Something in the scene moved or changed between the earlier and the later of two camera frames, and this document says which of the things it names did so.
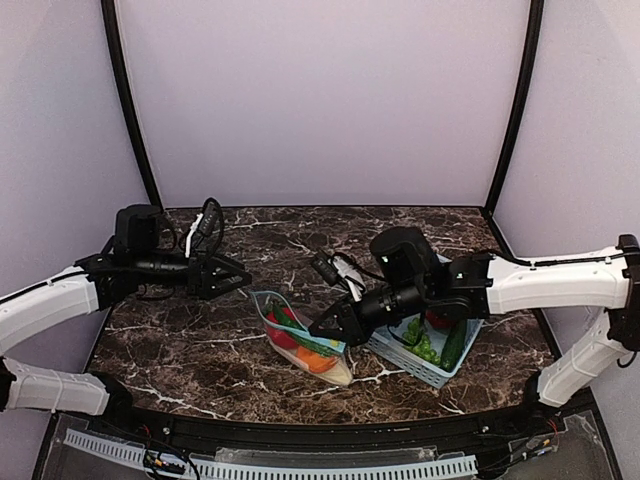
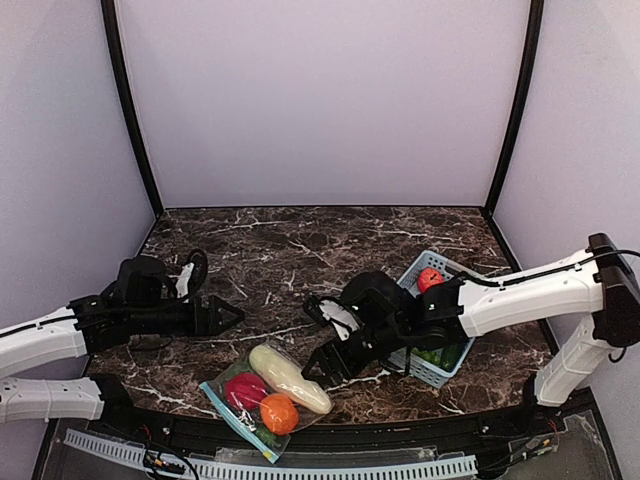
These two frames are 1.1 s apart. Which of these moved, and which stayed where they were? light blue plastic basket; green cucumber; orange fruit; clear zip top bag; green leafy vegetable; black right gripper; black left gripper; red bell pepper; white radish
Moved: green leafy vegetable; orange fruit; red bell pepper; clear zip top bag; black left gripper; black right gripper; white radish
Stayed: green cucumber; light blue plastic basket
